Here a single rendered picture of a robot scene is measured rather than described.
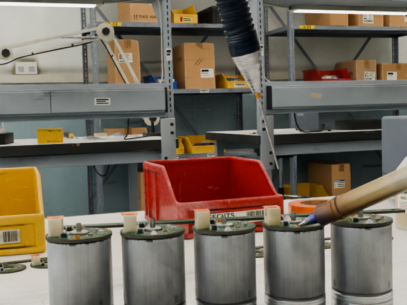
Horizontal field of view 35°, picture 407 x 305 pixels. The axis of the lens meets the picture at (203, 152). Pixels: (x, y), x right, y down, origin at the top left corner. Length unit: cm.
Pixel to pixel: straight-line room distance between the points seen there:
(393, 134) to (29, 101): 192
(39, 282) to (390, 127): 44
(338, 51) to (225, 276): 517
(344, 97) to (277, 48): 228
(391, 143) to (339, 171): 417
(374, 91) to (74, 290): 280
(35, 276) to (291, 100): 240
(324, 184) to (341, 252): 470
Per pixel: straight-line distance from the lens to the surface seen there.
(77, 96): 253
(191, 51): 444
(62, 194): 468
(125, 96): 256
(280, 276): 25
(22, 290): 42
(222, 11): 22
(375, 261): 26
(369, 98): 298
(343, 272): 26
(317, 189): 498
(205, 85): 445
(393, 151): 73
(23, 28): 468
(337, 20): 485
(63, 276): 24
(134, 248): 24
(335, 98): 289
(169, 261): 24
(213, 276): 25
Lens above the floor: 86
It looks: 4 degrees down
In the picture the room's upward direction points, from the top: 2 degrees counter-clockwise
